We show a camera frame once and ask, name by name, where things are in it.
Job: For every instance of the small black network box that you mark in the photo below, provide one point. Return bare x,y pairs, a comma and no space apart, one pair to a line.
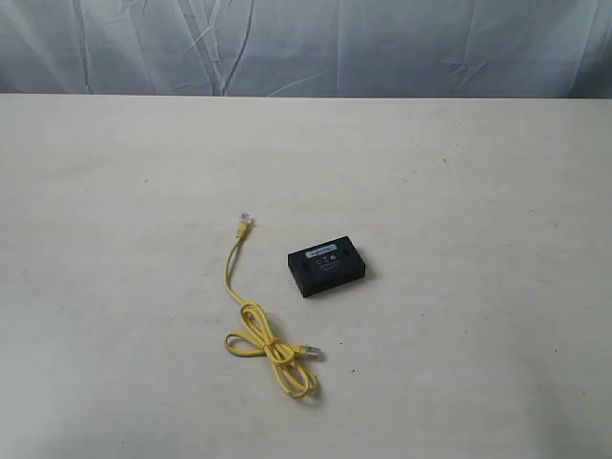
326,266

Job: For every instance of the grey wrinkled backdrop cloth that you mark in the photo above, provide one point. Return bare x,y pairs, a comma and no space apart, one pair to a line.
344,49

